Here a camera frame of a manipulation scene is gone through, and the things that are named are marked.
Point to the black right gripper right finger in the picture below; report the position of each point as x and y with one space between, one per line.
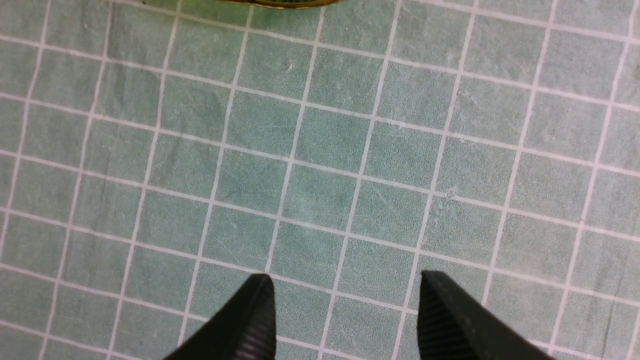
452 325

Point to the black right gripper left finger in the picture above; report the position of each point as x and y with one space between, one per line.
245 328

